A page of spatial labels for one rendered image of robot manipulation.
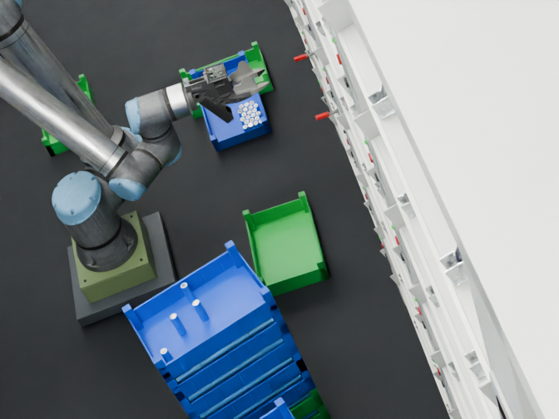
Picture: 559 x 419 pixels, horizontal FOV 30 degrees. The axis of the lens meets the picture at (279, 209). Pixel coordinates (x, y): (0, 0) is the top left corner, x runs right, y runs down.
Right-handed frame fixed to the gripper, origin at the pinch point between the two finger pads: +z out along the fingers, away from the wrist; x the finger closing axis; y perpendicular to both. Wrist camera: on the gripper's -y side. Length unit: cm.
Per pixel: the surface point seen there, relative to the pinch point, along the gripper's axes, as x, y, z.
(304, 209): 7, -58, -1
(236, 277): -53, -13, -21
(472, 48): -153, 114, 18
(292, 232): 1, -60, -7
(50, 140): 88, -62, -82
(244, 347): -70, -17, -23
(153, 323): -58, -13, -42
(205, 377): -73, -19, -34
